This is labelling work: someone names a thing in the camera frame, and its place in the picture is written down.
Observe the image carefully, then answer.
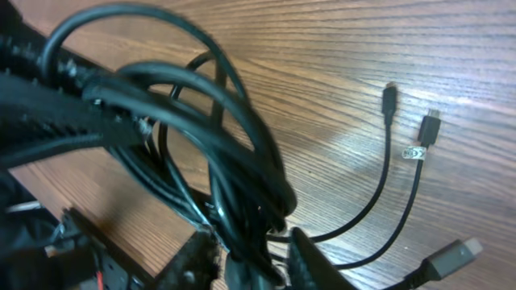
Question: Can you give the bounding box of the black thin USB cable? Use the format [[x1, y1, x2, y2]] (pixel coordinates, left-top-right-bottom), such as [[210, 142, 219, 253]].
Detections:
[[265, 81, 399, 245]]

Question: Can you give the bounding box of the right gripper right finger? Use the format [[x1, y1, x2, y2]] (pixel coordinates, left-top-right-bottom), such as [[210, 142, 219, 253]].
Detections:
[[288, 227, 356, 290]]

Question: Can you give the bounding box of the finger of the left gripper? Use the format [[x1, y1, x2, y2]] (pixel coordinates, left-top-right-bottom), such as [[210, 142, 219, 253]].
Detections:
[[1, 11, 144, 169]]

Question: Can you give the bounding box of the black labelled USB cable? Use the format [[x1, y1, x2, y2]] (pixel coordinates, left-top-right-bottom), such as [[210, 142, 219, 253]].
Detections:
[[281, 108, 443, 271]]

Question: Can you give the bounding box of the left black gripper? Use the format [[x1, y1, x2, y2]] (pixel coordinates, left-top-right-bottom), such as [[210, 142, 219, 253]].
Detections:
[[1, 170, 154, 290]]

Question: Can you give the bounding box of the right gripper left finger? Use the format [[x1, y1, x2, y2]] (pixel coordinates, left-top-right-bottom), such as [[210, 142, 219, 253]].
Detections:
[[155, 230, 220, 290]]

